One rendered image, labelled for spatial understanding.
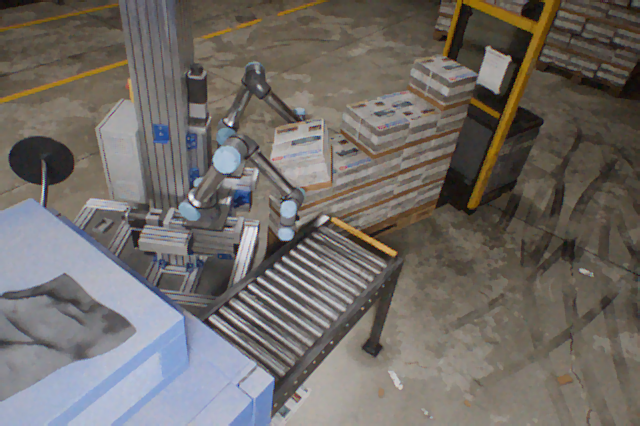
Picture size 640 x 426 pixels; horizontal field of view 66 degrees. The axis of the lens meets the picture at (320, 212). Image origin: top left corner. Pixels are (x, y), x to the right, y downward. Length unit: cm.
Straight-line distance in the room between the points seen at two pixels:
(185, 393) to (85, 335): 29
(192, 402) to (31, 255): 51
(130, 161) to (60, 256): 158
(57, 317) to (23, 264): 21
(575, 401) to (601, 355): 48
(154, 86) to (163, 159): 43
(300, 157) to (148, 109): 80
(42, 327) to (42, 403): 16
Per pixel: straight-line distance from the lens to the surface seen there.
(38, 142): 162
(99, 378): 108
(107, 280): 124
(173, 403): 126
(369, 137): 333
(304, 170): 259
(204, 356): 131
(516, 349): 363
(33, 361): 112
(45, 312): 118
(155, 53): 253
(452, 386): 328
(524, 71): 385
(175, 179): 288
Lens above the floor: 264
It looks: 40 degrees down
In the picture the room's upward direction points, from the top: 8 degrees clockwise
